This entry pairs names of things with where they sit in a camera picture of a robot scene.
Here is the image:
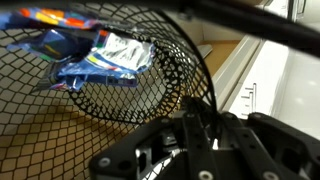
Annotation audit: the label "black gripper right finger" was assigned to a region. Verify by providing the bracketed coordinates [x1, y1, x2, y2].
[221, 112, 294, 180]

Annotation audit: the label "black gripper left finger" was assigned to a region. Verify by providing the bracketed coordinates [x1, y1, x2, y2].
[181, 96, 219, 180]

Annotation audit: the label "blue snack pack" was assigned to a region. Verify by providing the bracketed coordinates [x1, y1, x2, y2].
[7, 29, 98, 62]
[48, 33, 155, 91]
[0, 7, 99, 30]

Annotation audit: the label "black wire mesh basket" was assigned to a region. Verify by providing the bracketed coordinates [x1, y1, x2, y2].
[0, 0, 320, 180]

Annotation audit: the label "white lower cabinets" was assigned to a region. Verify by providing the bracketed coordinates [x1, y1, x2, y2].
[213, 0, 320, 141]

